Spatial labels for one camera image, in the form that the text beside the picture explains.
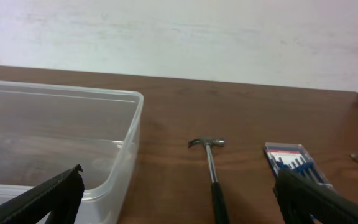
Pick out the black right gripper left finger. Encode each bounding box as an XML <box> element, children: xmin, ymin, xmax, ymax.
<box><xmin>0</xmin><ymin>164</ymin><xmax>85</xmax><ymax>224</ymax></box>

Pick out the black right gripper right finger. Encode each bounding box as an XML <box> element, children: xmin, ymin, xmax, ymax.
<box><xmin>273</xmin><ymin>169</ymin><xmax>358</xmax><ymax>224</ymax></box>

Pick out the precision screwdriver set case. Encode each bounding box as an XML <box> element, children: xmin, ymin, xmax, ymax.
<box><xmin>263</xmin><ymin>142</ymin><xmax>337</xmax><ymax>193</ymax></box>

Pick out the claw hammer black handle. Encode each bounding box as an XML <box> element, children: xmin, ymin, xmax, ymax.
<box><xmin>188</xmin><ymin>137</ymin><xmax>230</xmax><ymax>224</ymax></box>

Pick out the clear plastic container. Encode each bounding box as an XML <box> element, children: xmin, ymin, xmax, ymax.
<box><xmin>0</xmin><ymin>81</ymin><xmax>144</xmax><ymax>223</ymax></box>

